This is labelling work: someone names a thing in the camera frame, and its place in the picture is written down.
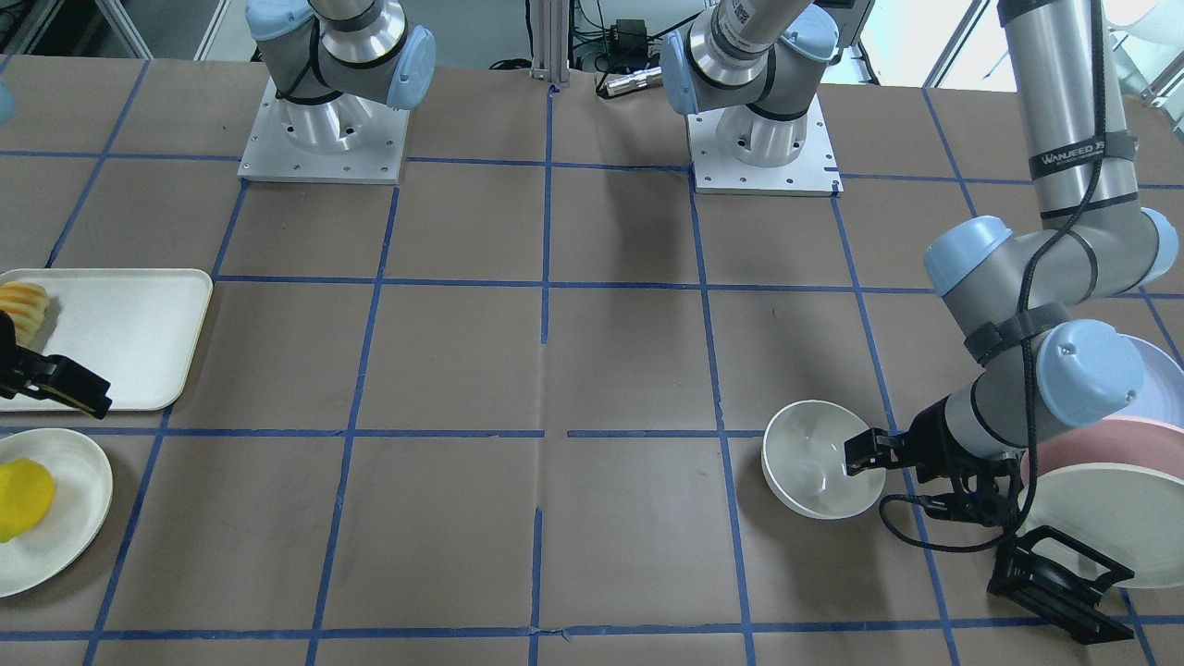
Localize blue plate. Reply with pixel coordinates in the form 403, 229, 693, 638
1120, 337, 1183, 427

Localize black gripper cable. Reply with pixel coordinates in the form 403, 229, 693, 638
877, 0, 1125, 553

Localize white bowl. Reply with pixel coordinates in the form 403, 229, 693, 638
760, 401, 884, 520

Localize silver cylindrical connector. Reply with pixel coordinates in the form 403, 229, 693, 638
596, 68, 662, 100

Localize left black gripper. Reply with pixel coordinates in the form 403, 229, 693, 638
843, 401, 1023, 527

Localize white round plate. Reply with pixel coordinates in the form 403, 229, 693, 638
1, 427, 112, 598

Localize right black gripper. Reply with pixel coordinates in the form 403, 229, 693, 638
0, 310, 112, 420

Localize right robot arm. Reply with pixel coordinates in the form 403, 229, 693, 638
4, 1, 436, 418

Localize yellow lemon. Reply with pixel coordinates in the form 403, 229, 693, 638
1, 457, 56, 543

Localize aluminium frame post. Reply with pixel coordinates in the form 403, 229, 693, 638
527, 0, 572, 90

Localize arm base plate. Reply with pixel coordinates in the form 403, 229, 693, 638
686, 96, 845, 197
238, 81, 412, 185

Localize cream plate in rack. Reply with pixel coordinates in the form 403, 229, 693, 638
1018, 463, 1183, 587

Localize black dish rack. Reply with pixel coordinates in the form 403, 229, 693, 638
987, 525, 1134, 646

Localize sliced bread loaf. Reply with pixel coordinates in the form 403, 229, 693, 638
1, 281, 51, 347

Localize pink plate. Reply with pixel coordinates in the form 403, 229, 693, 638
1037, 414, 1183, 481

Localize white rectangular tray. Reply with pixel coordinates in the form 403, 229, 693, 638
4, 268, 213, 412

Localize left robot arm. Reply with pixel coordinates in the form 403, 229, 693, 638
791, 1, 1179, 527

